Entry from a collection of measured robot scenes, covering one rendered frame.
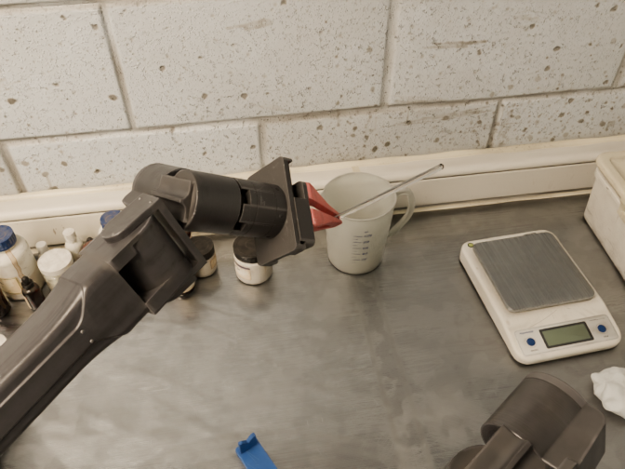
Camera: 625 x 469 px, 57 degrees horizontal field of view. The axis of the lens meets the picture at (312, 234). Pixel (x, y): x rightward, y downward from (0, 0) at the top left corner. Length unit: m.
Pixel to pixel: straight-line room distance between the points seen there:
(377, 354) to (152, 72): 0.59
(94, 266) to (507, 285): 0.73
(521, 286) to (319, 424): 0.42
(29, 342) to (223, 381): 0.49
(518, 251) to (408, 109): 0.33
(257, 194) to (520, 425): 0.31
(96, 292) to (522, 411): 0.33
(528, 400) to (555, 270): 0.66
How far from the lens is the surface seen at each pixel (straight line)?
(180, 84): 1.01
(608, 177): 1.18
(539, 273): 1.08
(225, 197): 0.54
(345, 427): 0.90
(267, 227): 0.57
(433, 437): 0.91
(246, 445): 0.86
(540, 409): 0.45
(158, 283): 0.52
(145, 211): 0.51
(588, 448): 0.45
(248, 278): 1.04
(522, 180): 1.25
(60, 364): 0.50
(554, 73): 1.18
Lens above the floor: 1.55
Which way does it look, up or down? 44 degrees down
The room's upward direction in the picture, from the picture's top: straight up
